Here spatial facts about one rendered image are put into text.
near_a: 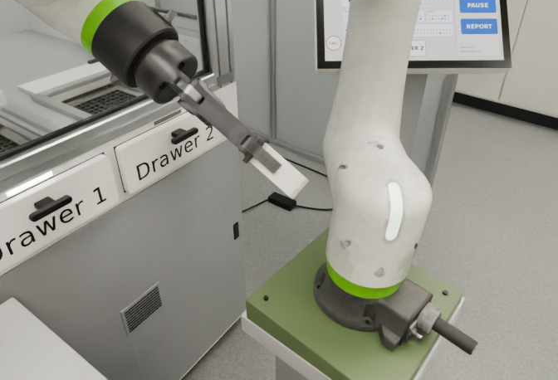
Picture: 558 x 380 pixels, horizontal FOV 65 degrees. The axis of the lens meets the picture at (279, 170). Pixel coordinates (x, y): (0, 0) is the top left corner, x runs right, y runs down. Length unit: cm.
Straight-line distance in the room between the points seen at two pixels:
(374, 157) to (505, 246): 166
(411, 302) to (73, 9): 59
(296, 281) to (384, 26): 43
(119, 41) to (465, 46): 97
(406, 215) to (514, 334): 136
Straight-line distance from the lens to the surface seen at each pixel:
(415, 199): 59
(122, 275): 110
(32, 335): 85
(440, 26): 131
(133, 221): 104
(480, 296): 197
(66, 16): 59
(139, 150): 95
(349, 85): 68
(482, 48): 133
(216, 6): 106
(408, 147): 148
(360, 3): 64
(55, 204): 84
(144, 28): 55
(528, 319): 197
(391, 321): 70
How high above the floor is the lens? 137
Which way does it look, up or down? 33 degrees down
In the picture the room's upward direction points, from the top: straight up
